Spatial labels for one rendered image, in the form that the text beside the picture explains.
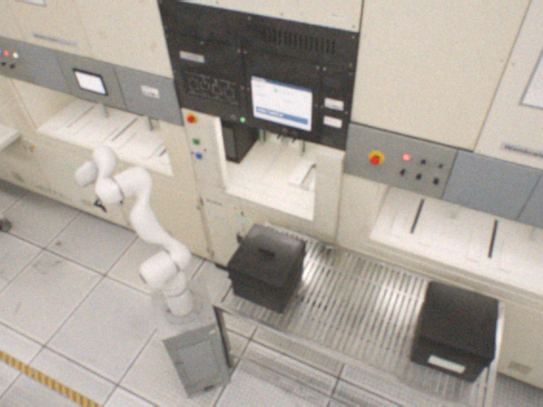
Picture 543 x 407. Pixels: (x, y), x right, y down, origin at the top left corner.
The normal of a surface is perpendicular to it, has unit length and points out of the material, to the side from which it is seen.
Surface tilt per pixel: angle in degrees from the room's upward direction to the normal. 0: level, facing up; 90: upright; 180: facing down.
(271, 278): 0
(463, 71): 90
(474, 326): 0
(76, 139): 0
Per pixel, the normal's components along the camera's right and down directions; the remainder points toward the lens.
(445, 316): -0.04, -0.68
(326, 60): -0.43, 0.67
